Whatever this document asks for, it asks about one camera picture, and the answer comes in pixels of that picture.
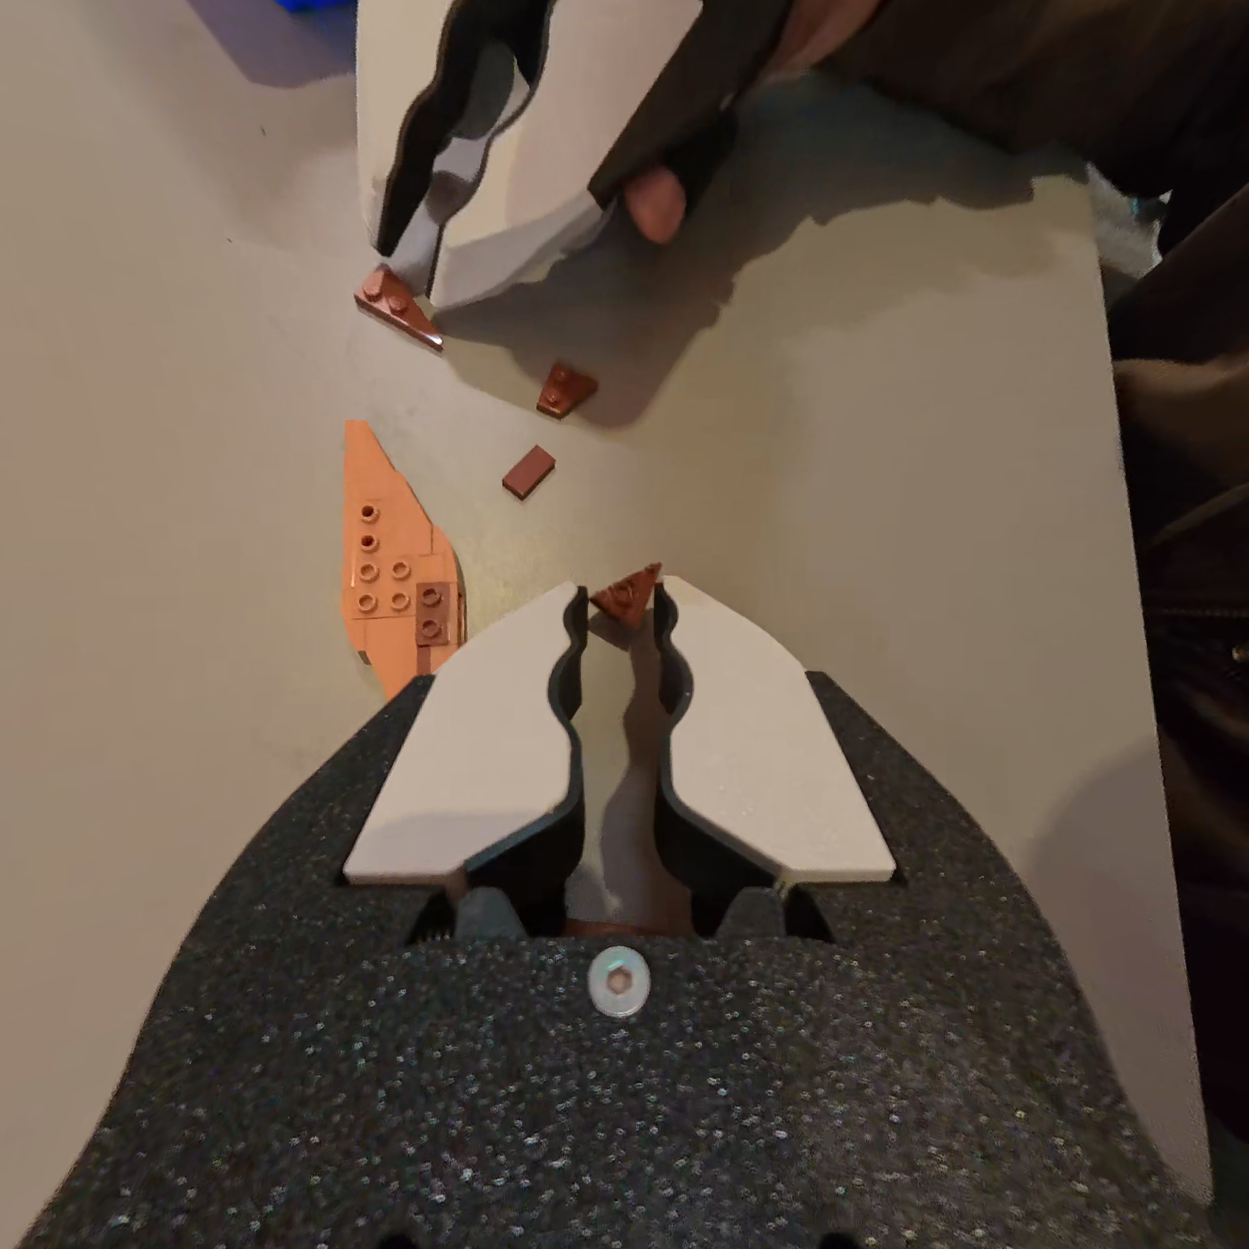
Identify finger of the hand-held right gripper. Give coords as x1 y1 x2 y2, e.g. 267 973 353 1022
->
355 0 553 299
431 0 706 309

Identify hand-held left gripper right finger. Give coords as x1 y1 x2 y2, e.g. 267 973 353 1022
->
652 576 896 891

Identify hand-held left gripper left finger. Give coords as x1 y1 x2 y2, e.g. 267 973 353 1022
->
344 583 590 891

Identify dark red triangular wedge plate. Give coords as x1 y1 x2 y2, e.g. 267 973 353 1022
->
590 563 665 624

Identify dark red long wedge plate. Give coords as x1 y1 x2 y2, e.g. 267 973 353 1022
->
353 266 444 354

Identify orange brick ship hull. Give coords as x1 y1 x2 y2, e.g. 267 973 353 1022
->
342 421 469 703

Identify person's right forearm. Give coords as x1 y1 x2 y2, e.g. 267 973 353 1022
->
810 0 1249 197

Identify person's right hand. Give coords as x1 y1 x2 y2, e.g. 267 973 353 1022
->
624 167 687 245

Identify small dark red wedge plate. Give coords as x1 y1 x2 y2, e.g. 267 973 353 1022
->
536 361 599 419

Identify person's brown trousers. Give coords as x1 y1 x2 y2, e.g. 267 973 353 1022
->
1107 186 1249 1173

